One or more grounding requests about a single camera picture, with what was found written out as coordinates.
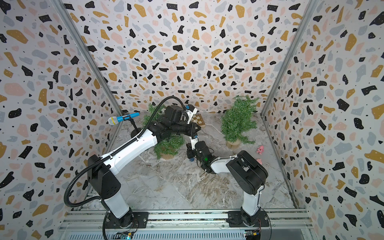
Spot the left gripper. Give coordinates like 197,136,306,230
171,120,204,138

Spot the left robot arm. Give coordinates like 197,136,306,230
88,105,200,228

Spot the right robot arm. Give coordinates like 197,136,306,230
186,141,269,227

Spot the left green christmas tree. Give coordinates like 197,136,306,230
143,104,185,160

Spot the green christmas tree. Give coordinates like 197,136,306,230
143,104,185,160
221,96,259,145

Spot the right green christmas tree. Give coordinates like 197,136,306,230
221,96,259,145

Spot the wooden chessboard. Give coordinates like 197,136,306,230
192,114,206,128

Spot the pink pig toy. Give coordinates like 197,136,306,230
257,146,265,155

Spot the blue toy microphone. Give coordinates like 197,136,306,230
108,113,140,126

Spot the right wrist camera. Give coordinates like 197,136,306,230
191,137,199,150

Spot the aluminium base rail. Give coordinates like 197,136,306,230
58,209,317,240

